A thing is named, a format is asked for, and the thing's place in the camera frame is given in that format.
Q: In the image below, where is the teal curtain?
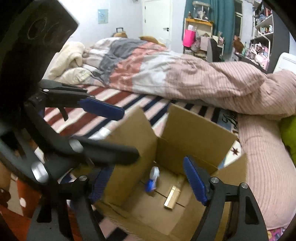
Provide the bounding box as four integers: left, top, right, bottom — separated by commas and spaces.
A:
184, 0, 236, 55

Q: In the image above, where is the black camera box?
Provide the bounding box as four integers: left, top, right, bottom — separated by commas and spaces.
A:
1, 1, 78, 104

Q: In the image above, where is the wooden shelf unit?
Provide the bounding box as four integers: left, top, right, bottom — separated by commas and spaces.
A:
183, 18, 224, 60

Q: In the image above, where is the striped plush bed blanket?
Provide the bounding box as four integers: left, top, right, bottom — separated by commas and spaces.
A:
41, 85, 238, 140

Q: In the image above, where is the pink gift bag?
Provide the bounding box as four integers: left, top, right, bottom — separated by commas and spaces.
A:
183, 29, 196, 48

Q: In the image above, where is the wall poster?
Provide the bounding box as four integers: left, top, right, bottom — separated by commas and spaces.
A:
97, 9, 108, 24

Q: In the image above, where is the pink grey patchwork duvet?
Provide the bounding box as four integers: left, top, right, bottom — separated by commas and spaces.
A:
82, 38, 295, 230

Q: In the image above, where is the grey bookshelf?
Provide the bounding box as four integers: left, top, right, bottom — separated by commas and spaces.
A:
234, 1, 293, 73

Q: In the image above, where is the black suitcase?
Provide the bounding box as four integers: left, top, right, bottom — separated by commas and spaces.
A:
112, 28, 127, 38

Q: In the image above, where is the cream fluffy blanket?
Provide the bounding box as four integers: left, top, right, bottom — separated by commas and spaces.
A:
47, 41, 95, 85

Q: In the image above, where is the cardboard box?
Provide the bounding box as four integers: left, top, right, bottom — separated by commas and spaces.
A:
95, 105, 247, 240

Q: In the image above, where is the blue white small bottle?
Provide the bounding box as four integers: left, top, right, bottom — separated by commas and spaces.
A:
145, 166, 160, 193

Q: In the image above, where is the white door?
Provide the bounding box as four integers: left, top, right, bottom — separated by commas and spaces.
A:
142, 0, 171, 47

